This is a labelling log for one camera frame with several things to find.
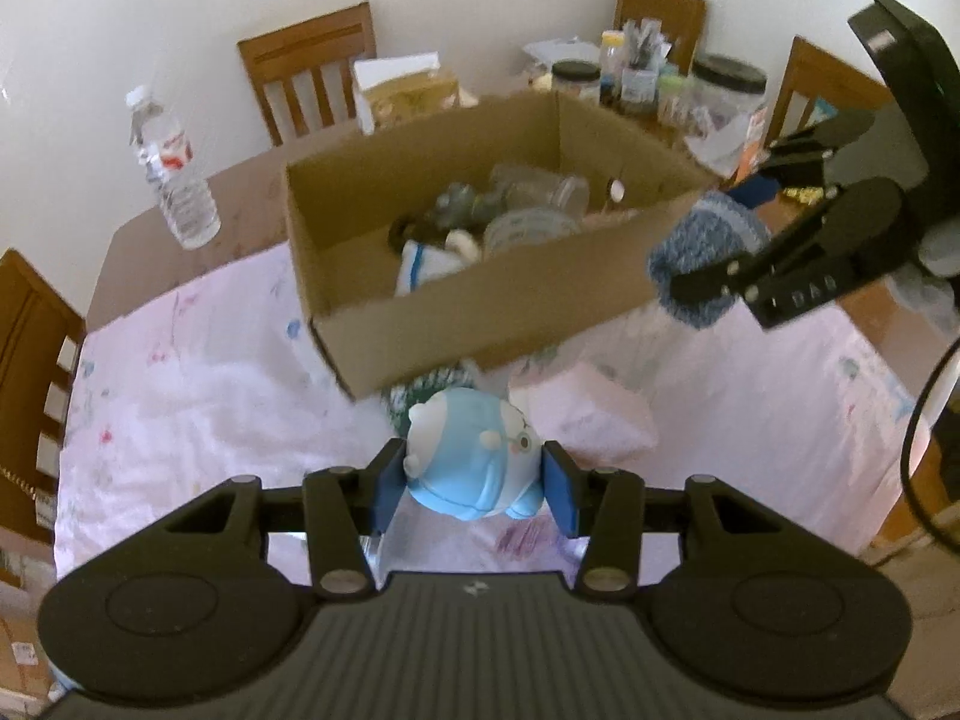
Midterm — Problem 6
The light blue plush toy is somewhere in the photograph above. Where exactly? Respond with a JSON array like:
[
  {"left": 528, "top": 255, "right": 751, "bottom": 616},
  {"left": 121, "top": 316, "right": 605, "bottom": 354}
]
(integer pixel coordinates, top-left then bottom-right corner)
[{"left": 404, "top": 387, "right": 544, "bottom": 522}]

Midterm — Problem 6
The blue grey knitted sock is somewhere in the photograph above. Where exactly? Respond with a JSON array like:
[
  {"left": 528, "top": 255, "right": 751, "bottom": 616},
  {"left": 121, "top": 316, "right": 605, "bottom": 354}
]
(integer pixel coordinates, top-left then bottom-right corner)
[{"left": 646, "top": 190, "right": 771, "bottom": 330}]

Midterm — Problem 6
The wooden chair by wall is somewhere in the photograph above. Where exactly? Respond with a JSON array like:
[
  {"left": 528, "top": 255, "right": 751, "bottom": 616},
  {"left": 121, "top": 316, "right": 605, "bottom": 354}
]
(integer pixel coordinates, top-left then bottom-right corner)
[{"left": 236, "top": 2, "right": 377, "bottom": 146}]

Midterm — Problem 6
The tan tissue box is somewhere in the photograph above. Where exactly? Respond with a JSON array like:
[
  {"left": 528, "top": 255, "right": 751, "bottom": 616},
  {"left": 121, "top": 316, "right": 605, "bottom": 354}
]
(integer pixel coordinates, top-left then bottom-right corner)
[{"left": 353, "top": 52, "right": 462, "bottom": 135}]

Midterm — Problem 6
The large black lid jar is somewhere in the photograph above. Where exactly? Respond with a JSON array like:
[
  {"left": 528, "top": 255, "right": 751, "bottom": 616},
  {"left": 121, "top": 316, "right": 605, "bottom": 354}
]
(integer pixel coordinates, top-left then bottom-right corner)
[{"left": 682, "top": 54, "right": 768, "bottom": 179}]

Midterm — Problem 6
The black lid glass jar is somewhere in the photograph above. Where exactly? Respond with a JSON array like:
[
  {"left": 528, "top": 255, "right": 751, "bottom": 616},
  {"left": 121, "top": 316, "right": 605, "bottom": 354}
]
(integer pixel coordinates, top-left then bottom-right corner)
[{"left": 550, "top": 59, "right": 601, "bottom": 104}]

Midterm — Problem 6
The pink white tablecloth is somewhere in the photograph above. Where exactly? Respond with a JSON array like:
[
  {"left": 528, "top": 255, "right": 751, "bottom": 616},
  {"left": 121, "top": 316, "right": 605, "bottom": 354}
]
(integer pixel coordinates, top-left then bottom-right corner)
[{"left": 53, "top": 247, "right": 914, "bottom": 573}]

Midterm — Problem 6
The brown cardboard box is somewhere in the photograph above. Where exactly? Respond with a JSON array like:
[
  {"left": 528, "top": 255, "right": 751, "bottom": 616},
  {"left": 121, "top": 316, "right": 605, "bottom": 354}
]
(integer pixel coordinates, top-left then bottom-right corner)
[{"left": 285, "top": 93, "right": 716, "bottom": 398}]

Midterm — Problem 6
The green white medical bottle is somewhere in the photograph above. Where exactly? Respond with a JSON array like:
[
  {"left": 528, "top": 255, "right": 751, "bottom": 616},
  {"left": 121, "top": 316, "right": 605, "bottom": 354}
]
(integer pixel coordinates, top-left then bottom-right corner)
[{"left": 381, "top": 359, "right": 480, "bottom": 437}]

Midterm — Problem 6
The grey toy figurine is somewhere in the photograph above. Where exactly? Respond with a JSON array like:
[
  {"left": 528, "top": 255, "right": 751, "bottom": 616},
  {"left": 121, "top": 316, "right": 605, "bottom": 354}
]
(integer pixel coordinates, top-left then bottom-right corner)
[{"left": 431, "top": 182, "right": 506, "bottom": 229}]

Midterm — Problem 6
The dark brown small object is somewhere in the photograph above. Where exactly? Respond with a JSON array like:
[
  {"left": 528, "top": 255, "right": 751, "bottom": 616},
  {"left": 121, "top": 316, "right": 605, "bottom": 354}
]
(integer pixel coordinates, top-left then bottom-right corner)
[{"left": 387, "top": 216, "right": 436, "bottom": 254}]

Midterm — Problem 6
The clear plastic cup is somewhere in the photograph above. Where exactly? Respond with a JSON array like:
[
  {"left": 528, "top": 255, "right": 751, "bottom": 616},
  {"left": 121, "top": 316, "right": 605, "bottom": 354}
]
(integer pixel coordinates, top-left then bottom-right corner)
[{"left": 490, "top": 163, "right": 590, "bottom": 218}]

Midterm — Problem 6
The wooden chair near door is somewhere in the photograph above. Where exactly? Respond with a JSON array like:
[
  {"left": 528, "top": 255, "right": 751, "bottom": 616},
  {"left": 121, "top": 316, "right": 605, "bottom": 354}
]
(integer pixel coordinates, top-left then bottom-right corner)
[{"left": 2, "top": 249, "right": 86, "bottom": 562}]

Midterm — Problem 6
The wooden chair at right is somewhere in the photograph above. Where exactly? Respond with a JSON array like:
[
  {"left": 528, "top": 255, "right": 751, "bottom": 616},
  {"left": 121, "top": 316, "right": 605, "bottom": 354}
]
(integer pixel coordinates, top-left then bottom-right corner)
[{"left": 763, "top": 36, "right": 893, "bottom": 146}]

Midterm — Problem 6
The pink rectangular box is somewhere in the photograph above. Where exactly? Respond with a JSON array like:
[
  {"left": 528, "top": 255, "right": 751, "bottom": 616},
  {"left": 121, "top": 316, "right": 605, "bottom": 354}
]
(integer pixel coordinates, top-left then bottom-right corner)
[{"left": 508, "top": 362, "right": 659, "bottom": 466}]

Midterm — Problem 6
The clear plastic water bottle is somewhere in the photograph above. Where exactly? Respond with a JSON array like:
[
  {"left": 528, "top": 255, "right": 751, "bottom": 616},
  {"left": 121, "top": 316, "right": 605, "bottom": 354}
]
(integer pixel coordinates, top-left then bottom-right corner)
[{"left": 125, "top": 85, "right": 221, "bottom": 250}]

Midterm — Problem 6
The white blue rolled sock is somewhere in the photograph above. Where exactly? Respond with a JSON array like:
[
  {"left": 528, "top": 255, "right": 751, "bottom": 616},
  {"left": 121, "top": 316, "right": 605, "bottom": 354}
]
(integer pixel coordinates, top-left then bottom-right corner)
[{"left": 395, "top": 241, "right": 469, "bottom": 296}]

